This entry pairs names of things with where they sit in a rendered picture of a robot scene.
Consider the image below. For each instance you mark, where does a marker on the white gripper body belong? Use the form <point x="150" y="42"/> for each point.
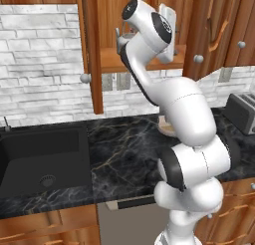
<point x="171" y="51"/>

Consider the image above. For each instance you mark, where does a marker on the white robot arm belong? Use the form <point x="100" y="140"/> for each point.
<point x="186" y="122"/>

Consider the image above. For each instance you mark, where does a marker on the wooden cabinet door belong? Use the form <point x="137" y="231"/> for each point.
<point x="244" y="20"/>
<point x="94" y="56"/>
<point x="202" y="23"/>

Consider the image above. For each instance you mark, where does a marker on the black sink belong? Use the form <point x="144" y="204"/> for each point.
<point x="43" y="156"/>

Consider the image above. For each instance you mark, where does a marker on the grey round door knob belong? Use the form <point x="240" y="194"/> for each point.
<point x="241" y="44"/>
<point x="198" y="58"/>
<point x="85" y="78"/>

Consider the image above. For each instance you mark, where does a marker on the beige bowl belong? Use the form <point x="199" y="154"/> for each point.
<point x="165" y="126"/>

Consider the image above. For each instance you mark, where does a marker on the grey toaster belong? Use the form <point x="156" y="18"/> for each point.
<point x="240" y="114"/>

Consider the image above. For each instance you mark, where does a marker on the wooden base cupboard run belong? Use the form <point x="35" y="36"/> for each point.
<point x="232" y="215"/>

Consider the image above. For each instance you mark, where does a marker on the grey dishwasher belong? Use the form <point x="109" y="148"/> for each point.
<point x="132" y="224"/>

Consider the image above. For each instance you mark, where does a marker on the grey tap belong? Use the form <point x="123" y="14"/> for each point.
<point x="6" y="124"/>

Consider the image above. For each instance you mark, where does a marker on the wooden drawer front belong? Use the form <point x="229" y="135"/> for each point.
<point x="50" y="225"/>

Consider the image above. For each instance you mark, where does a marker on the grey wall outlet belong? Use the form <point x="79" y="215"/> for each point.
<point x="107" y="81"/>
<point x="225" y="74"/>
<point x="123" y="81"/>

